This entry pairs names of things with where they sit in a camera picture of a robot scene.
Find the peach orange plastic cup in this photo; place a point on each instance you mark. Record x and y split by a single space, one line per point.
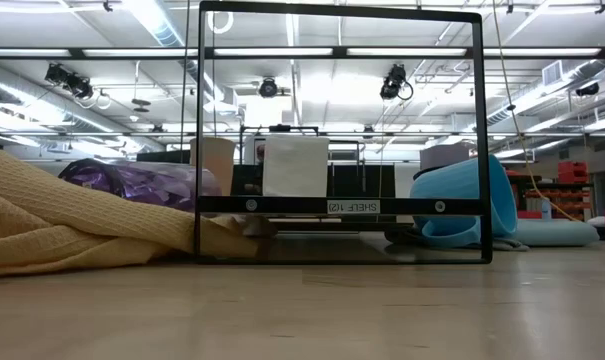
219 165

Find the blue plastic mug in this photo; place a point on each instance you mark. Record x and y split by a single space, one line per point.
452 185

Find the purple faceted plastic tumbler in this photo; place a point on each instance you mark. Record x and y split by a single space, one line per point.
147 185

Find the black computer monitor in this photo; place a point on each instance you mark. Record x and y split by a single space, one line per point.
162 156
362 180

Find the white crumpled cloth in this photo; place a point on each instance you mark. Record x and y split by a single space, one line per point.
262 227

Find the grey folded cloth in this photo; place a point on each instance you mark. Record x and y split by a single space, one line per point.
399 237

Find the blue and white bottle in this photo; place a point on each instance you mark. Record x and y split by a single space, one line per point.
546 210

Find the yellow waffle-weave cloth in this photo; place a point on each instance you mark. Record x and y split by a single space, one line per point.
57 215

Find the shelving with red bins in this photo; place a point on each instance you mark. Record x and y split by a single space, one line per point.
567 200

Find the stacked red storage bins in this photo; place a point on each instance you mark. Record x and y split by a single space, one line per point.
572 172

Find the white ceiling air vent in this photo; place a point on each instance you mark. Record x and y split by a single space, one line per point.
552 73

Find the black metal shelf frame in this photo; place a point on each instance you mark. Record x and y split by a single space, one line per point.
292 205

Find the black ceiling-mounted camera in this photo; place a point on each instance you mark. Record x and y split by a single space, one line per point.
268 88
588 89
392 85
77 87

